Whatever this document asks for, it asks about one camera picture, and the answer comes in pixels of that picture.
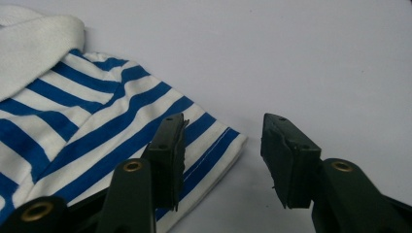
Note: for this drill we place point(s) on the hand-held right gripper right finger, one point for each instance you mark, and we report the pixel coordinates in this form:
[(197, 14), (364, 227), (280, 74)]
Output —
[(291, 168)]

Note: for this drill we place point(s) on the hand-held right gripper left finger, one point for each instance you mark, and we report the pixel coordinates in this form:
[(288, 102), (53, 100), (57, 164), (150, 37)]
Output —
[(165, 161)]

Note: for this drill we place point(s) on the white table mat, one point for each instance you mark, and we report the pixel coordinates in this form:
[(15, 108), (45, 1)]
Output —
[(291, 64)]

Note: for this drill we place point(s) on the blue white striped shirt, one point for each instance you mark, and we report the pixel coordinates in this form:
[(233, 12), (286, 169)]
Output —
[(81, 113)]

